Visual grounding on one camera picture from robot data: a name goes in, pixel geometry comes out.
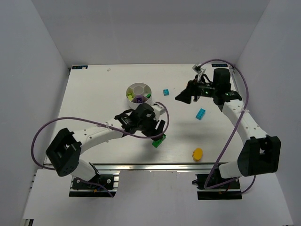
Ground green lego bricks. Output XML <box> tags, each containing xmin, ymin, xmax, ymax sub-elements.
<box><xmin>152</xmin><ymin>134</ymin><xmax>166</xmax><ymax>148</ymax></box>

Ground purple lego brick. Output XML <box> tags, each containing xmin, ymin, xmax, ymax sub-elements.
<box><xmin>135</xmin><ymin>96</ymin><xmax>144</xmax><ymax>104</ymax></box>

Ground lime green lego brick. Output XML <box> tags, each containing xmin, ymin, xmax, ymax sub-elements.
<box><xmin>127</xmin><ymin>93</ymin><xmax>135</xmax><ymax>101</ymax></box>

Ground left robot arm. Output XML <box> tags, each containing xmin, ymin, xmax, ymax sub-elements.
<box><xmin>46</xmin><ymin>103</ymin><xmax>168</xmax><ymax>186</ymax></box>

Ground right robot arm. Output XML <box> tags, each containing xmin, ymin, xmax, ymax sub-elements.
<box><xmin>175</xmin><ymin>66</ymin><xmax>281</xmax><ymax>179</ymax></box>

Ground small cyan lego brick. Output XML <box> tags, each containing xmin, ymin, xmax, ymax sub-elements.
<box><xmin>163</xmin><ymin>89</ymin><xmax>169</xmax><ymax>96</ymax></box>

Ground large cyan lego brick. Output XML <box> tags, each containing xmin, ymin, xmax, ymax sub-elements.
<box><xmin>196</xmin><ymin>108</ymin><xmax>206</xmax><ymax>120</ymax></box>

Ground white round divided container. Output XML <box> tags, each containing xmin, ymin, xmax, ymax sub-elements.
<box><xmin>126</xmin><ymin>83</ymin><xmax>153</xmax><ymax>110</ymax></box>

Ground right blue corner sticker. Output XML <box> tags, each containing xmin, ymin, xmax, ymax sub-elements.
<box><xmin>211</xmin><ymin>64</ymin><xmax>228</xmax><ymax>68</ymax></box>

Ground blue corner sticker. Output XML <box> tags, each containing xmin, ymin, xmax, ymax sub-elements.
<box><xmin>71</xmin><ymin>65</ymin><xmax>88</xmax><ymax>70</ymax></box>
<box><xmin>211</xmin><ymin>64</ymin><xmax>228</xmax><ymax>68</ymax></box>

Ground yellow round lego piece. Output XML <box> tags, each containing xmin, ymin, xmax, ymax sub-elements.
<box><xmin>192</xmin><ymin>148</ymin><xmax>203</xmax><ymax>162</ymax></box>

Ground left blue corner sticker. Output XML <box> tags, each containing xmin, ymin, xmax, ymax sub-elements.
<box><xmin>71</xmin><ymin>65</ymin><xmax>88</xmax><ymax>70</ymax></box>

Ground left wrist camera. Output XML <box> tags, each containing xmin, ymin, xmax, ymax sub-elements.
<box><xmin>151</xmin><ymin>104</ymin><xmax>166</xmax><ymax>120</ymax></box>

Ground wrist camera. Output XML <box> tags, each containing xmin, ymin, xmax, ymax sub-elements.
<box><xmin>151</xmin><ymin>104</ymin><xmax>166</xmax><ymax>120</ymax></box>
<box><xmin>192</xmin><ymin>64</ymin><xmax>206</xmax><ymax>82</ymax></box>

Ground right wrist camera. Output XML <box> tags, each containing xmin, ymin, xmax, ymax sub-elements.
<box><xmin>192</xmin><ymin>64</ymin><xmax>206</xmax><ymax>82</ymax></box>

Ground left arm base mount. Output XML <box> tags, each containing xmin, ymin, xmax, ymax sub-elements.
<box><xmin>69</xmin><ymin>171</ymin><xmax>119</xmax><ymax>198</ymax></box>

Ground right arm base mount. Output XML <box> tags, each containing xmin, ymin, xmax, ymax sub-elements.
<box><xmin>191</xmin><ymin>174</ymin><xmax>242</xmax><ymax>201</ymax></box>

